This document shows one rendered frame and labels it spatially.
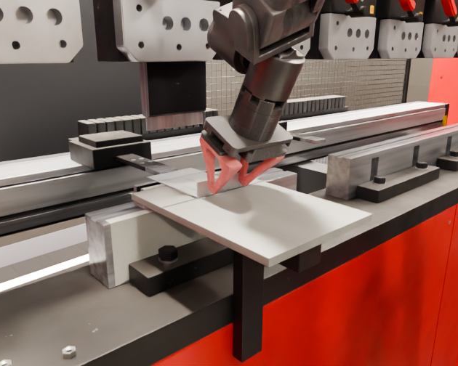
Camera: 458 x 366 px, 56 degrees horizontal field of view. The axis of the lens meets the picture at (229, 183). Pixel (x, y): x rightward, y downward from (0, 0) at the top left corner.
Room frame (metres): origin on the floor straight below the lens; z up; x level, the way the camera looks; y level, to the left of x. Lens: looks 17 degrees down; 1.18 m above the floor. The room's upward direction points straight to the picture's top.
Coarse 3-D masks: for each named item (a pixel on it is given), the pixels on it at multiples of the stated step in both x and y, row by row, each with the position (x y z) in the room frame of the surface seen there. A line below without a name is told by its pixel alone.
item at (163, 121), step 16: (144, 64) 0.60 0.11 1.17; (160, 64) 0.61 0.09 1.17; (176, 64) 0.63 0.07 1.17; (192, 64) 0.64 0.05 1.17; (144, 80) 0.60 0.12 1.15; (160, 80) 0.61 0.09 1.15; (176, 80) 0.63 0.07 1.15; (192, 80) 0.64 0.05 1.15; (144, 96) 0.60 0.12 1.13; (160, 96) 0.61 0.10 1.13; (176, 96) 0.62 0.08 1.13; (192, 96) 0.64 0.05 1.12; (144, 112) 0.60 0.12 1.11; (160, 112) 0.61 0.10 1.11; (176, 112) 0.62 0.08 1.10; (192, 112) 0.65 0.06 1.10; (160, 128) 0.62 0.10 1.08
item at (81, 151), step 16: (80, 144) 0.79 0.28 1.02; (96, 144) 0.76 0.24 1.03; (112, 144) 0.78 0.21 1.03; (128, 144) 0.79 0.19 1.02; (144, 144) 0.81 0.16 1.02; (80, 160) 0.78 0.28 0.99; (96, 160) 0.74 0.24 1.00; (112, 160) 0.76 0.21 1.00; (128, 160) 0.73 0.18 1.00; (144, 160) 0.73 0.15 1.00
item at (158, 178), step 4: (188, 168) 0.69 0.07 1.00; (192, 168) 0.69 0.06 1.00; (168, 172) 0.66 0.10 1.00; (172, 172) 0.66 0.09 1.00; (176, 172) 0.66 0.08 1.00; (180, 172) 0.66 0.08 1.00; (184, 172) 0.66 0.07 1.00; (188, 172) 0.66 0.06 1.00; (192, 172) 0.66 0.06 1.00; (196, 172) 0.66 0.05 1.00; (200, 172) 0.67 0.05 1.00; (148, 176) 0.64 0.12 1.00; (152, 176) 0.64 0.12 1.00; (156, 176) 0.64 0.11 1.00; (160, 176) 0.64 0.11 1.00; (164, 176) 0.64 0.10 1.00; (168, 176) 0.64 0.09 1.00; (172, 176) 0.64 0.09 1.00; (176, 176) 0.64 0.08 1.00; (156, 180) 0.62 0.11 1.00; (160, 180) 0.62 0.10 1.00
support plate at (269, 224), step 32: (160, 192) 0.56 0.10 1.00; (224, 192) 0.56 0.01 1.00; (256, 192) 0.56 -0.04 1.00; (288, 192) 0.56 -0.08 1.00; (192, 224) 0.46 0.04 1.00; (224, 224) 0.45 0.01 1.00; (256, 224) 0.45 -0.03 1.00; (288, 224) 0.45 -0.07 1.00; (320, 224) 0.45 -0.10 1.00; (352, 224) 0.46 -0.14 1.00; (256, 256) 0.38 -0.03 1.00; (288, 256) 0.38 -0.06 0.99
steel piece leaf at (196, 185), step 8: (184, 176) 0.64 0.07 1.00; (192, 176) 0.64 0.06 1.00; (200, 176) 0.64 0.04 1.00; (216, 176) 0.64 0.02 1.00; (168, 184) 0.60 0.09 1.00; (176, 184) 0.60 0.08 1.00; (184, 184) 0.60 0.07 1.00; (192, 184) 0.60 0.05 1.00; (200, 184) 0.54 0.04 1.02; (232, 184) 0.58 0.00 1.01; (240, 184) 0.59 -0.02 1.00; (184, 192) 0.56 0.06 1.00; (192, 192) 0.56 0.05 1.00; (200, 192) 0.54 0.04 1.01; (208, 192) 0.55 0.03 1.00
